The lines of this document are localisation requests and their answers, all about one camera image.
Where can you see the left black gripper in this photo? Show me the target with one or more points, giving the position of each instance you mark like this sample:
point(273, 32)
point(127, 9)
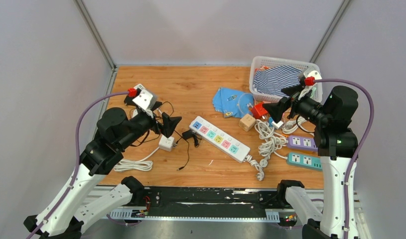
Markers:
point(169, 123)

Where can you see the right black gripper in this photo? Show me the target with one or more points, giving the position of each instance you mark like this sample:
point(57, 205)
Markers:
point(276, 110)

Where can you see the red cube socket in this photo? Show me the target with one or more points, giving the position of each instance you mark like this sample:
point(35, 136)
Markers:
point(259, 112)

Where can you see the small black charger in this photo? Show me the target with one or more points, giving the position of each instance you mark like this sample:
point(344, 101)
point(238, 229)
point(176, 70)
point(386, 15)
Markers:
point(191, 134)

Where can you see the black power adapter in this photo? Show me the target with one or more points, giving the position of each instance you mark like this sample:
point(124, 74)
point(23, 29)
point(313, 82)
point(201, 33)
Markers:
point(129, 101)

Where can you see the wooden block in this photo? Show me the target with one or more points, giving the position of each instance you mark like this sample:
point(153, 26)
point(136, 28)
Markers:
point(247, 122)

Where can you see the white back power strip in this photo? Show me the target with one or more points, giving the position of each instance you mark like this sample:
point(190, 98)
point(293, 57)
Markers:
point(225, 143)

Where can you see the white square plug adapter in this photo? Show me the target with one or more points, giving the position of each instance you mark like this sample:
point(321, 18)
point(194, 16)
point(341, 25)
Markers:
point(135, 112)

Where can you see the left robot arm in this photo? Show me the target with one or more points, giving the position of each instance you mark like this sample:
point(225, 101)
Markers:
point(66, 217)

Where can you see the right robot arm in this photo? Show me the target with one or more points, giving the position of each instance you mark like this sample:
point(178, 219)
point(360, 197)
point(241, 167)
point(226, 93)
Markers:
point(336, 145)

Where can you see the blue striped cloth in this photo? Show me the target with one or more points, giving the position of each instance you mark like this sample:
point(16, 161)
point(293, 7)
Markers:
point(270, 81)

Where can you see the white small charger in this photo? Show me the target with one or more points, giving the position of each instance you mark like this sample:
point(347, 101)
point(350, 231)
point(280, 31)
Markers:
point(277, 125)

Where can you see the white plastic basket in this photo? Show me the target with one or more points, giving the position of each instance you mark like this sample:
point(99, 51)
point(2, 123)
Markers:
point(271, 62)

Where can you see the purple power strip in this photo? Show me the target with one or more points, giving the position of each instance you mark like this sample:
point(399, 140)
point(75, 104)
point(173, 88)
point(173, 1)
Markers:
point(301, 143)

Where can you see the teal power strip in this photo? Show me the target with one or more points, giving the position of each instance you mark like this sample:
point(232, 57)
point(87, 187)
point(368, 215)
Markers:
point(305, 161)

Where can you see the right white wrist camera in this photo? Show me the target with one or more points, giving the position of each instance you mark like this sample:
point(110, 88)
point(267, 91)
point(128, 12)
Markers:
point(307, 80)

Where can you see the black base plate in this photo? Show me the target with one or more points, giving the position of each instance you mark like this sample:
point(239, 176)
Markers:
point(208, 205)

